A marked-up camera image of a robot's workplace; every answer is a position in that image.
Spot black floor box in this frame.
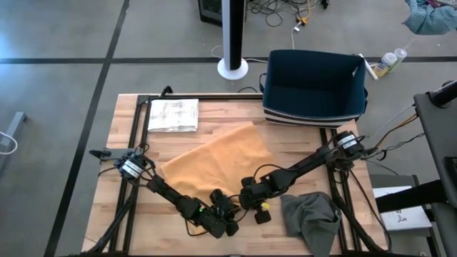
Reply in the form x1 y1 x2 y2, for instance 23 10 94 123
198 0 224 27

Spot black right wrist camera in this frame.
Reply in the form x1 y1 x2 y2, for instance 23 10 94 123
253 209 272 225

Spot grey towel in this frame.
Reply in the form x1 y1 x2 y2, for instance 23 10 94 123
280 191 342 257

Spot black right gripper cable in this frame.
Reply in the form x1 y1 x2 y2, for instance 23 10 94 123
252 163 286 179

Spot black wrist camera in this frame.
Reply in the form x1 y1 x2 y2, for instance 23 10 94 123
224 221 239 237
253 209 272 225

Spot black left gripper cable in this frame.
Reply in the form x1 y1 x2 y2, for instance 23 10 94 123
184 210 215 237

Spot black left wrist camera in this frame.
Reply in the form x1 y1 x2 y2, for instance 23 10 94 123
224 221 239 237

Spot black floor cable tangle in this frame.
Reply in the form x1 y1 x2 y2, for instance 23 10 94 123
246 0 331 28

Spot black aluminium table frame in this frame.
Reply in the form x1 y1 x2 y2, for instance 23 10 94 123
84 85 392 257

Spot white wipes container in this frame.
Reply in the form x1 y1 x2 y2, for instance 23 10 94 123
373 51 398 78

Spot yellow towel with white tags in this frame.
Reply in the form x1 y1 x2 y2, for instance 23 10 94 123
159 123 274 206

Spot white paper sheet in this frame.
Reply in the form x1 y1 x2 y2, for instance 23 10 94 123
372 185 433 232

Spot black side cable bundle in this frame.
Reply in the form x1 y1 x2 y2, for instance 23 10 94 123
356 103 426 161

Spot white black tower fan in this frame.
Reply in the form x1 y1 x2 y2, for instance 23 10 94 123
216 0 249 81

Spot white looped floor cable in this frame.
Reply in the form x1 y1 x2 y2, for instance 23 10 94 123
0 131 19 156

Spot blue crumpled cloth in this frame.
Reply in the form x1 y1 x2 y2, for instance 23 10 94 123
402 0 457 36

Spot dark grey desk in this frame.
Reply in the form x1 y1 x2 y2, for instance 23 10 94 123
413 80 457 257

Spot white checked towel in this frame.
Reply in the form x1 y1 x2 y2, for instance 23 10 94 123
147 99 200 133

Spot grey metal stand leg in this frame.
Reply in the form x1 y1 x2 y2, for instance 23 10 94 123
0 111 29 154

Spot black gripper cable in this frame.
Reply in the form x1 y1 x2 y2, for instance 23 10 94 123
252 163 286 179
184 210 215 237

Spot clear plastic container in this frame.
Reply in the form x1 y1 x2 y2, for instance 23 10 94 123
392 48 408 72

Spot white plastic stick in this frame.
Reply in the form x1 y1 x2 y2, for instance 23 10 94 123
358 53 378 81

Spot navy white striped fabric basket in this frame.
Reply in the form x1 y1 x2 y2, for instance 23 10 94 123
259 49 368 129

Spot white power plug cable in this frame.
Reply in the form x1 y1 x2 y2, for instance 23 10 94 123
291 20 303 51

